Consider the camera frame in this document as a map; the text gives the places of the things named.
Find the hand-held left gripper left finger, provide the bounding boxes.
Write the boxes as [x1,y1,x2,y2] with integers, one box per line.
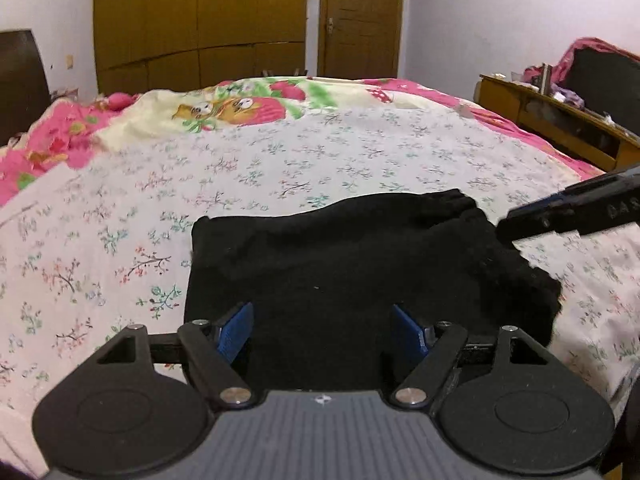
[95,302,256,409]

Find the dark brown headboard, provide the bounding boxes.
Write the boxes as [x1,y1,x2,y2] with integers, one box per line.
[0,29,53,148]

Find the wooden side desk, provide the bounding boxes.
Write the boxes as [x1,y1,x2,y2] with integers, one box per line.
[472,74,640,173]

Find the black television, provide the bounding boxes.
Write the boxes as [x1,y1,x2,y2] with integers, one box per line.
[570,49,640,138]

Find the pile of small household items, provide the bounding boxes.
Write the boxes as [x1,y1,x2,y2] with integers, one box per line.
[510,62,586,108]

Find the brown wooden door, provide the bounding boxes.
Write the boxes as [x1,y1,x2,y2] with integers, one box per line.
[317,0,406,81]

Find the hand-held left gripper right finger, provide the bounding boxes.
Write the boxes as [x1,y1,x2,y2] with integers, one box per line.
[391,303,551,409]

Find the black pants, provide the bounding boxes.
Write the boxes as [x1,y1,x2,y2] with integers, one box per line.
[182,189,563,393]

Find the brown wooden wardrobe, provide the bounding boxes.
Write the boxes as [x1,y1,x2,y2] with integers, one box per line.
[94,0,310,97]

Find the pink strawberry printed quilt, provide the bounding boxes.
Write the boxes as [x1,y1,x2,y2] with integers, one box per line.
[0,76,596,206]

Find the pink cloth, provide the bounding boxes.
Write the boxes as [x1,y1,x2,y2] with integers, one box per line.
[552,36,640,86]

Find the pale folded cloth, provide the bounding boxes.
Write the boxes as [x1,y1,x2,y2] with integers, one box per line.
[0,165,81,231]

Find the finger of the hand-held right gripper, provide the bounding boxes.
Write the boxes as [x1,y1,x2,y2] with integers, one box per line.
[555,162,640,206]
[495,199,583,245]

